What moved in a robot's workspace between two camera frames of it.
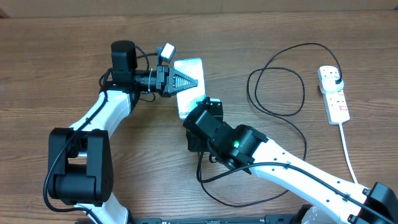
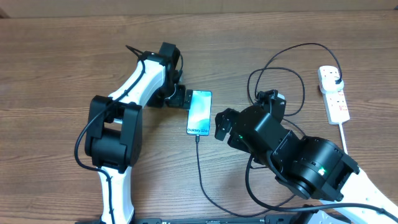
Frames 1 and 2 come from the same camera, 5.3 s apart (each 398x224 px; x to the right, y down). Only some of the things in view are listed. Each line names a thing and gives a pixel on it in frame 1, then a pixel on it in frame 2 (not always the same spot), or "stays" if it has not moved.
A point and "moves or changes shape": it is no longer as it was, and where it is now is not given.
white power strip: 331,86 stays
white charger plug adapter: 331,84 stays
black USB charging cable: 239,205 to 260,71
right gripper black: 199,145 to 233,121
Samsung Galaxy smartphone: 187,100 moves or changes shape
